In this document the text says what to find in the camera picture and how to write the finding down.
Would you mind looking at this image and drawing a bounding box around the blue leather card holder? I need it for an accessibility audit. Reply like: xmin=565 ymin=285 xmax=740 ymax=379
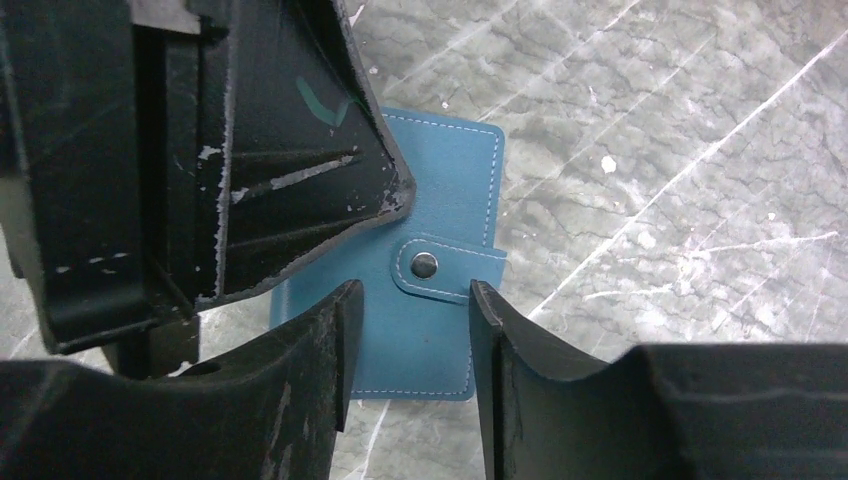
xmin=269 ymin=108 xmax=506 ymax=401

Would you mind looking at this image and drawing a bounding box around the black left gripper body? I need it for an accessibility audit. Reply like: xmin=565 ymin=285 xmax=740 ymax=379
xmin=1 ymin=1 xmax=232 ymax=378

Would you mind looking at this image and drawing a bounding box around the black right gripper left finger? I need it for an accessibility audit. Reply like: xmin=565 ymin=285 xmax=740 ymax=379
xmin=1 ymin=280 xmax=364 ymax=479

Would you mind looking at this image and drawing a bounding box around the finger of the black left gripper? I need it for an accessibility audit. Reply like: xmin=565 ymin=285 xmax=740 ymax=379
xmin=195 ymin=1 xmax=416 ymax=309

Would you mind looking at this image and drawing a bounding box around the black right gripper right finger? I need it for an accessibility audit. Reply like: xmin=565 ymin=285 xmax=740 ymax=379
xmin=469 ymin=281 xmax=847 ymax=479

